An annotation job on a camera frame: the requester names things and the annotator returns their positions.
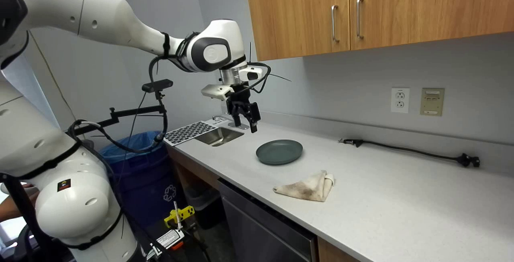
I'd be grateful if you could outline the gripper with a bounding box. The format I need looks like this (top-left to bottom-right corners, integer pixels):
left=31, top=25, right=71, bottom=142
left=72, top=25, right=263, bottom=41
left=226, top=87, right=261, bottom=134

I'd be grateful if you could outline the person's forearm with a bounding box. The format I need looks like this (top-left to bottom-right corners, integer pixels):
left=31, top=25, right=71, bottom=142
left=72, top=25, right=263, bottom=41
left=0, top=182, right=41, bottom=223

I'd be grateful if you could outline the folded beige stained cloth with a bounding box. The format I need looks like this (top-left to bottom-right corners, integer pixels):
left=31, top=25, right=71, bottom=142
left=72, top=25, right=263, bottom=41
left=273, top=170, right=335, bottom=203

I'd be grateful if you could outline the steel sink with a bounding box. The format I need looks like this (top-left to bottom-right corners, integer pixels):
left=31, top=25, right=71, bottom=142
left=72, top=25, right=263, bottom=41
left=195, top=127, right=245, bottom=147

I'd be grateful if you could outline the grey-green plate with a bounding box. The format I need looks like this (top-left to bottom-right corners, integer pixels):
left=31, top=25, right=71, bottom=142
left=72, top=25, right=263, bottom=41
left=256, top=139, right=304, bottom=166

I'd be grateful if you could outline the black and white checkerboard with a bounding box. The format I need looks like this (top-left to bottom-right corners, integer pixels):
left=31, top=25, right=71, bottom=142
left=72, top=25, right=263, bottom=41
left=163, top=120, right=218, bottom=146

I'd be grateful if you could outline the small black waste bin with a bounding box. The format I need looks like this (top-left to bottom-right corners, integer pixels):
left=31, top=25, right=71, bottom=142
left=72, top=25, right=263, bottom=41
left=184, top=185, right=225, bottom=230

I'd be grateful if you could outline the steel dishwasher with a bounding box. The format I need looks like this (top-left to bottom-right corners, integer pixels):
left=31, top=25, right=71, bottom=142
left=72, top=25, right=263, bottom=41
left=217, top=178, right=318, bottom=262

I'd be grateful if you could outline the yellow clamp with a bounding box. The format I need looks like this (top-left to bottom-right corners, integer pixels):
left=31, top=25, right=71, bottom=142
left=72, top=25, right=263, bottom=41
left=163, top=205, right=196, bottom=229

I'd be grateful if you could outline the narrow wooden cabinet door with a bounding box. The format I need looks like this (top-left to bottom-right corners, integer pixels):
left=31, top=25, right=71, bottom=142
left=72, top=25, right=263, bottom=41
left=244, top=0, right=351, bottom=62

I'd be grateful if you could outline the blue recycling bin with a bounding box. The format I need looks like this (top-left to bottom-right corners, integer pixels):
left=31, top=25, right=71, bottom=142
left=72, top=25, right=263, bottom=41
left=98, top=130, right=182, bottom=230

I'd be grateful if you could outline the white labelled box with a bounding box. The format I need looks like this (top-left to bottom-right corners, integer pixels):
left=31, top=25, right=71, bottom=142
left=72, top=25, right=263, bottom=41
left=156, top=229, right=186, bottom=251

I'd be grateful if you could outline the wooden base cabinet door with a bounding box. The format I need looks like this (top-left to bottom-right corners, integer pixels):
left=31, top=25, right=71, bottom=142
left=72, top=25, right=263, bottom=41
left=317, top=236, right=362, bottom=262

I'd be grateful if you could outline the wide wooden cabinet door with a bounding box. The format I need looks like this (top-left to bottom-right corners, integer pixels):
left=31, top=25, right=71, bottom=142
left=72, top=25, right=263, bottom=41
left=349, top=0, right=514, bottom=51

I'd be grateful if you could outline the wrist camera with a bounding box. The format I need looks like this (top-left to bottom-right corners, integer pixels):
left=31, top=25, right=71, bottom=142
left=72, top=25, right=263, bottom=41
left=201, top=84, right=235, bottom=102

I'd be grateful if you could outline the camera on mount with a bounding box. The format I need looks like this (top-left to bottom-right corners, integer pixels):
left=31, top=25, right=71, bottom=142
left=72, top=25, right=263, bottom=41
left=73, top=79, right=174, bottom=137

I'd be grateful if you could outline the silver cabinet door handle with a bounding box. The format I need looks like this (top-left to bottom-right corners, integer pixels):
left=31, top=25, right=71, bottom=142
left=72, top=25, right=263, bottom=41
left=355, top=0, right=365, bottom=40
left=330, top=4, right=340, bottom=43

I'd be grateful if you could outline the white wall socket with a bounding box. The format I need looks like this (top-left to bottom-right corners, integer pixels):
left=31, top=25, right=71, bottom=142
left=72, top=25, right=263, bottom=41
left=391, top=87, right=411, bottom=114

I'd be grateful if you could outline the black cable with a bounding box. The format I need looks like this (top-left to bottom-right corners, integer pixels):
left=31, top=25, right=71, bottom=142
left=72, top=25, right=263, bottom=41
left=338, top=138, right=481, bottom=168

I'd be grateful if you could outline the beige switch plate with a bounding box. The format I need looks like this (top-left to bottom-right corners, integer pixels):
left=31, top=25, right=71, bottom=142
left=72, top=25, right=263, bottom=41
left=420, top=87, right=445, bottom=117

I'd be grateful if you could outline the wooden wall cabinet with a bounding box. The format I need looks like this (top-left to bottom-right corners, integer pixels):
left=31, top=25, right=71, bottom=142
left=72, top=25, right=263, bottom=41
left=244, top=0, right=514, bottom=62

